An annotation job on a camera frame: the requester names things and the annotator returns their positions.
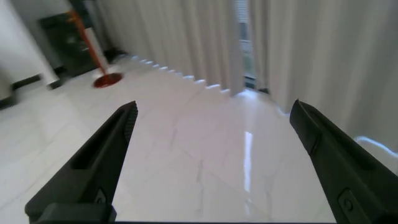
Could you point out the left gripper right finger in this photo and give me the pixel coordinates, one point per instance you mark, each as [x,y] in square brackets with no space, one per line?
[348,168]

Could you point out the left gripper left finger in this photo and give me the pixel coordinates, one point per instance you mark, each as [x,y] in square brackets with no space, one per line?
[93,168]

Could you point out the white curtain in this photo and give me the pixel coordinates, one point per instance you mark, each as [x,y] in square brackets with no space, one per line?
[326,62]
[171,37]

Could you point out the orange floor stand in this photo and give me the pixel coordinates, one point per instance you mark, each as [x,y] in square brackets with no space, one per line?
[93,53]

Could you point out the black cabinet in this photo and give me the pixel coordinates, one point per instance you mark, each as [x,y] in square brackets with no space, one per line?
[68,46]

